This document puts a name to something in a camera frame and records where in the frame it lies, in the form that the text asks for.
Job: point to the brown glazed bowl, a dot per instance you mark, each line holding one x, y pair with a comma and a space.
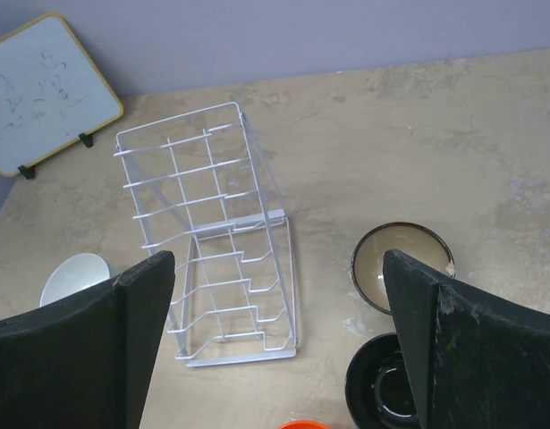
411, 238

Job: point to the white bowl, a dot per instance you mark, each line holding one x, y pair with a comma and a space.
75, 274

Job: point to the orange bowl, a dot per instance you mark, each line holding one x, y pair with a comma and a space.
303, 424

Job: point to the white wire dish rack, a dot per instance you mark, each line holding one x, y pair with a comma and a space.
203, 189

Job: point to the small whiteboard wooden frame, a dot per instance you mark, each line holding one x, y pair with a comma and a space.
52, 94

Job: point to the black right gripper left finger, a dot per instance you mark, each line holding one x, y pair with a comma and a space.
86, 361

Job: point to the black bowl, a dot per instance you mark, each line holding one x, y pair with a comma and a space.
377, 389

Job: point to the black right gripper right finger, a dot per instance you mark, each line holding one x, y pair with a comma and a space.
473, 360

